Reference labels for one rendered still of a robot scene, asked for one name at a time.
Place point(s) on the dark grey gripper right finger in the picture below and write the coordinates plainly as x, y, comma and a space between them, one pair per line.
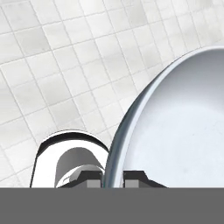
137, 178

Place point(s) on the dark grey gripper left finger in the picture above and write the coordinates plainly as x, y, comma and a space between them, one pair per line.
87, 178

